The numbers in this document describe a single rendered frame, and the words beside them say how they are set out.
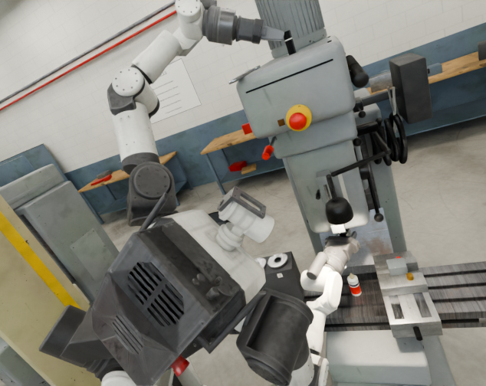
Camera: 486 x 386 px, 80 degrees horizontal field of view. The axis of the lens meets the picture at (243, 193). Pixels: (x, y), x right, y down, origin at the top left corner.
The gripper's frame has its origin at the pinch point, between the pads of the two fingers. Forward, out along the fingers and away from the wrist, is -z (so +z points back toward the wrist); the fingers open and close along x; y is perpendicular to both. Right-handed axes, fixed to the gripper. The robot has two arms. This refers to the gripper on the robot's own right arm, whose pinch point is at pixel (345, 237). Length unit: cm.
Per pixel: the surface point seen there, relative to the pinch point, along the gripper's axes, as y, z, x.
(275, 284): 17.5, 14.7, 30.1
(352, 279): 20.6, 1.1, 1.7
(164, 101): -62, -280, 433
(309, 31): -71, -17, 2
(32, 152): -69, -114, 723
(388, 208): 14.6, -41.2, -3.3
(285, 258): 9.5, 6.3, 26.7
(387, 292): 20.4, 4.5, -12.4
